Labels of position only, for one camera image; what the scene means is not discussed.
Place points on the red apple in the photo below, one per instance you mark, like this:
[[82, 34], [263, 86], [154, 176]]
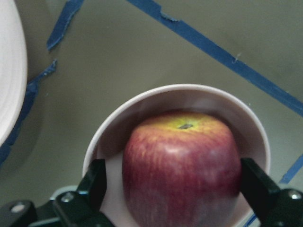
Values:
[[181, 169]]

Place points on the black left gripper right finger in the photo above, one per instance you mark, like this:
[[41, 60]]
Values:
[[272, 205]]

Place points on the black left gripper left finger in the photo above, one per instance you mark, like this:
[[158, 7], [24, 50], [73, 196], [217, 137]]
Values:
[[79, 208]]

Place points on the pink bowl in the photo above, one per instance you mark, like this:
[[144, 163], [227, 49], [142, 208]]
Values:
[[110, 139]]

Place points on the pink plate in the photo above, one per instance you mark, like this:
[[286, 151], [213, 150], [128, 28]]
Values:
[[13, 67]]

